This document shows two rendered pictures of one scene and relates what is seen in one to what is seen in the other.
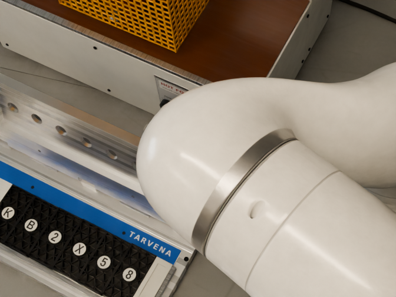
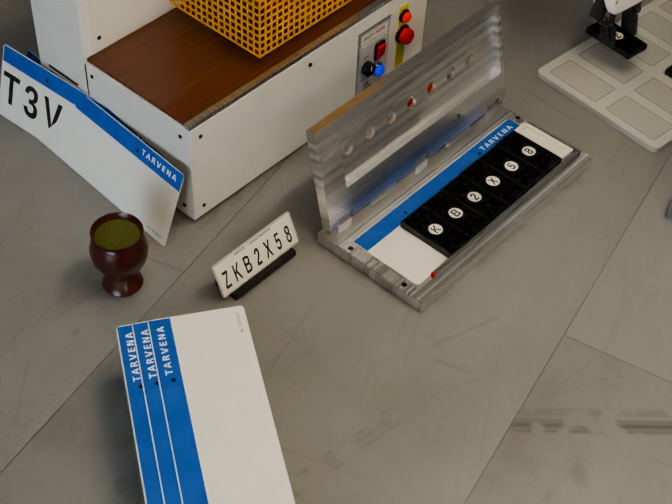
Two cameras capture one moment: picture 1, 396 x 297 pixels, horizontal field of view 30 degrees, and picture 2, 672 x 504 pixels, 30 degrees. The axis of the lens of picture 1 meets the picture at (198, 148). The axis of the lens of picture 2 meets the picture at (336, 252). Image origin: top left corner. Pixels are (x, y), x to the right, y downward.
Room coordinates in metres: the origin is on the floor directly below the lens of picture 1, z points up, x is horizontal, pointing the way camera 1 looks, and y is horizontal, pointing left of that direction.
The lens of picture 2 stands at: (0.57, 1.69, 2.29)
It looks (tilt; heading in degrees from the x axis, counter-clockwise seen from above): 47 degrees down; 274
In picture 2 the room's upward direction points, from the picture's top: 3 degrees clockwise
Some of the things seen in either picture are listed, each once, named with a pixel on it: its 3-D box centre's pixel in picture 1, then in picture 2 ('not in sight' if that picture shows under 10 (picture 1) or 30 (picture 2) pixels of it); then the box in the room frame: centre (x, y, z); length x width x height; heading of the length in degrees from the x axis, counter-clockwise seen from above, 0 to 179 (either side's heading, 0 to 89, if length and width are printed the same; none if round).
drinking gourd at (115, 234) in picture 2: not in sight; (119, 257); (0.97, 0.49, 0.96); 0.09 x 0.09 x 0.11
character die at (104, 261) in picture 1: (104, 263); (511, 168); (0.41, 0.18, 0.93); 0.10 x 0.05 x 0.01; 144
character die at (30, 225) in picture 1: (32, 226); (455, 215); (0.49, 0.30, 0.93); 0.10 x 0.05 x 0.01; 144
